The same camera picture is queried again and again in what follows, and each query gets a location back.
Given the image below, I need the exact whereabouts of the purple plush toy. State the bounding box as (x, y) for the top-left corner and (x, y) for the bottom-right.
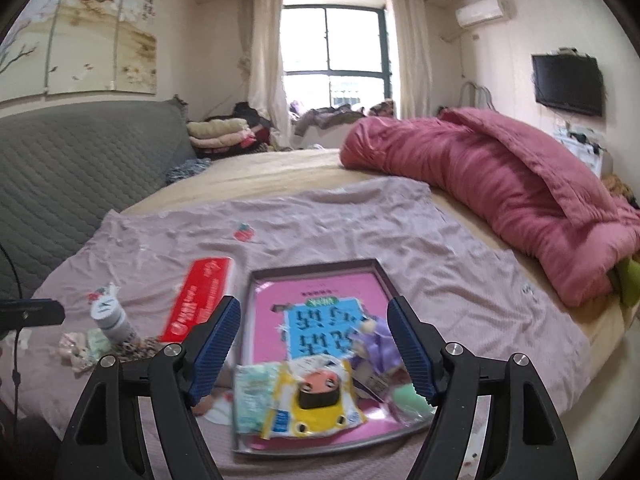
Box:
(350, 316), (404, 375)

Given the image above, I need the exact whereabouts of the green wet wipes pack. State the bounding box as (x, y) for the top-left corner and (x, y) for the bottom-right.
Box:
(233, 362), (281, 434)

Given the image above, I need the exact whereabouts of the green sponge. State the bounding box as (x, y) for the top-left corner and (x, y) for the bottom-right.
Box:
(387, 382), (435, 425)

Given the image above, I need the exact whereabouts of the leopard print scrunchie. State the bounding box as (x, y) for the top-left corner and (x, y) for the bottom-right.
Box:
(110, 338), (164, 363)

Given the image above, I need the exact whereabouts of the yellow cartoon packet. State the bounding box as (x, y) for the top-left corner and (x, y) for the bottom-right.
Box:
(260, 354), (367, 440)

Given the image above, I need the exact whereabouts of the blue white plastic packet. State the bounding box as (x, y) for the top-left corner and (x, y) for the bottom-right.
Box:
(350, 358), (397, 402)

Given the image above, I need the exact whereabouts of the red tissue pack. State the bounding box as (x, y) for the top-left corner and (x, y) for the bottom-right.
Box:
(160, 257), (235, 344)

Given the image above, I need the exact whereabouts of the beige plush toy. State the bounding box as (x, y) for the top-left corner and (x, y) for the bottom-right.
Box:
(58, 333), (96, 374)

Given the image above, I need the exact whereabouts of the mauve bed sheet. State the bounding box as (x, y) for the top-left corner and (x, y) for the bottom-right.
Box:
(0, 174), (594, 480)

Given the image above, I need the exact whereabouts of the pink and blue book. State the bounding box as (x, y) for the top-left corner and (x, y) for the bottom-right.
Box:
(244, 271), (417, 452)

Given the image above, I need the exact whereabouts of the small green tissue pack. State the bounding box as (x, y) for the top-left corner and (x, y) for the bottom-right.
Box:
(87, 328), (112, 362)

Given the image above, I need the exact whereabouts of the white pill bottle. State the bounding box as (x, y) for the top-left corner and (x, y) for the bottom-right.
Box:
(90, 295), (139, 344)

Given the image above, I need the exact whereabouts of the grey shallow tray box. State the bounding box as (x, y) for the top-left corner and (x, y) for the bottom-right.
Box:
(231, 257), (442, 456)

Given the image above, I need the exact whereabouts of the grey quilted headboard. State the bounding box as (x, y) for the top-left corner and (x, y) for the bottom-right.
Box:
(1, 98), (194, 299)

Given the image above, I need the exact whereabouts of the pink quilt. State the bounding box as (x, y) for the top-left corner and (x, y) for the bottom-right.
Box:
(341, 108), (639, 308)

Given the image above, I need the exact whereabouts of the green cloth under quilt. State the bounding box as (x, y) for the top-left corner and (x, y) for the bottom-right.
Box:
(608, 258), (640, 308)

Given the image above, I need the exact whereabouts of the folded clothes pile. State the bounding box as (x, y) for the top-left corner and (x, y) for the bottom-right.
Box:
(186, 102), (272, 159)

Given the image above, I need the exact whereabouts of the cream curtain right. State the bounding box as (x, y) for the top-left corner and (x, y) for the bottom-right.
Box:
(390, 0), (433, 119)

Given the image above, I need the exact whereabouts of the cream curtain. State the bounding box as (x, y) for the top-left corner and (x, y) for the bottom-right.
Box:
(238, 0), (291, 148)
(390, 0), (433, 119)

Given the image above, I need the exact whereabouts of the window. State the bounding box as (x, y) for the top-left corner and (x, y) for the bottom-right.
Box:
(280, 4), (392, 113)

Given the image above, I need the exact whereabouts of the cream curtain left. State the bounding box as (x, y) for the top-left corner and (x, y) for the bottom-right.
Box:
(238, 0), (291, 148)

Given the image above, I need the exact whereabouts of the white air conditioner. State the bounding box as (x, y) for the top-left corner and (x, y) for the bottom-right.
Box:
(456, 0), (509, 29)

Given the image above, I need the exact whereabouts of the black cable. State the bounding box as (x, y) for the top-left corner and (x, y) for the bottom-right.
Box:
(0, 244), (24, 436)

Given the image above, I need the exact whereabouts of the wall painting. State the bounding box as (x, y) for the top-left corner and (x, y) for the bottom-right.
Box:
(1, 0), (157, 102)

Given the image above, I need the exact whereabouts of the black wall television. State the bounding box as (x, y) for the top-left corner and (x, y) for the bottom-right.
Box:
(532, 53), (604, 117)

